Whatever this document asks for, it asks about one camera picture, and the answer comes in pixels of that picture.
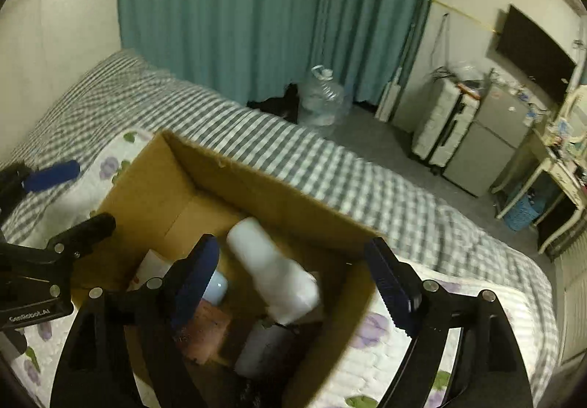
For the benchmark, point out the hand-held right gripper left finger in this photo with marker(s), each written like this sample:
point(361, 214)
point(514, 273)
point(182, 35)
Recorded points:
point(195, 284)

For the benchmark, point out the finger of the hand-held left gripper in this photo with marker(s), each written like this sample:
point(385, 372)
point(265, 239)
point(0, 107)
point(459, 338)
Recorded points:
point(82, 231)
point(52, 176)

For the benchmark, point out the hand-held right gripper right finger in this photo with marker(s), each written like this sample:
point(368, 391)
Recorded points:
point(394, 293)

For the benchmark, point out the light blue case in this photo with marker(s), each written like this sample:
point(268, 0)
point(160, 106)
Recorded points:
point(216, 288)

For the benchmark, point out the white tube with red label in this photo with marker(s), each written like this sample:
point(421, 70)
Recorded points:
point(153, 268)

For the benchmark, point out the red floral card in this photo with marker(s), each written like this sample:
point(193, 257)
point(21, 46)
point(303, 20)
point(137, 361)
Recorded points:
point(206, 330)

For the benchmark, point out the large white bottle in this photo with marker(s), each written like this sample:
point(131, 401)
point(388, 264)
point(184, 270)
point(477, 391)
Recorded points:
point(275, 275)

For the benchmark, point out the brown cardboard box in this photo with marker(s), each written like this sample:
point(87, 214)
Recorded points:
point(284, 201)

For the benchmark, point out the blue plastic basket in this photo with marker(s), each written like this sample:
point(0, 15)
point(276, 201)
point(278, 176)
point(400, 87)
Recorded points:
point(523, 213)

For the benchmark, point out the grey checked bed sheet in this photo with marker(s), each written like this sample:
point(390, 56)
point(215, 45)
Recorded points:
point(321, 160)

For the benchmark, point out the white suitcase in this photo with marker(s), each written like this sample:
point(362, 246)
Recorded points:
point(442, 128)

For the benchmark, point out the white slatted wardrobe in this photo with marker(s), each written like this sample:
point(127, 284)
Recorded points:
point(573, 298)

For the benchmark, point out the silver fridge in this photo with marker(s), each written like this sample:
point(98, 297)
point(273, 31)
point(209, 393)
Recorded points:
point(490, 142)

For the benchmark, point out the white dressing table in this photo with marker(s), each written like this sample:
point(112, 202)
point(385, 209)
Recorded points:
point(550, 169)

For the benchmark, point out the black cloth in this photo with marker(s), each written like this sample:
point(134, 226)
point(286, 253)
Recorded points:
point(279, 103)

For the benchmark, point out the clear water jug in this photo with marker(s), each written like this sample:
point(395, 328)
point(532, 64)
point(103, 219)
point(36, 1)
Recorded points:
point(321, 100)

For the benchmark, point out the white mop pole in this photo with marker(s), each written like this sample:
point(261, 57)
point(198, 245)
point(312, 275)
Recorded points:
point(394, 87)

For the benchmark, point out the clear plastic bag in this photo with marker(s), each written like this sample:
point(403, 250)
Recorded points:
point(467, 73)

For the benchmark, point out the oval white mirror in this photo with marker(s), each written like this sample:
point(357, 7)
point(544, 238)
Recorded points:
point(575, 110)

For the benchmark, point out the wide green curtain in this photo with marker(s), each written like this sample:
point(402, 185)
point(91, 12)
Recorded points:
point(252, 9)

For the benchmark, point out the black wall television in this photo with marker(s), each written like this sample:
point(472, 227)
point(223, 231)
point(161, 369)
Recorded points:
point(536, 55)

